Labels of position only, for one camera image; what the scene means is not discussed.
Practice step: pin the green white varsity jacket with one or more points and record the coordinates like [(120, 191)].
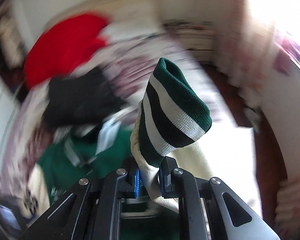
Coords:
[(174, 122)]

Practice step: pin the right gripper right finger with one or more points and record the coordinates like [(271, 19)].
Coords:
[(209, 209)]

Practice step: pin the red garment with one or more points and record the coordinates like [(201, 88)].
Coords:
[(65, 46)]

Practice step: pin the black leather jacket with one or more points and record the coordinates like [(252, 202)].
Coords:
[(87, 99)]

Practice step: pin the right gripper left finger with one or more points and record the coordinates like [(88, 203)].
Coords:
[(90, 209)]

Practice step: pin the purple floral bed blanket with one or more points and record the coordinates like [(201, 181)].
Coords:
[(127, 66)]

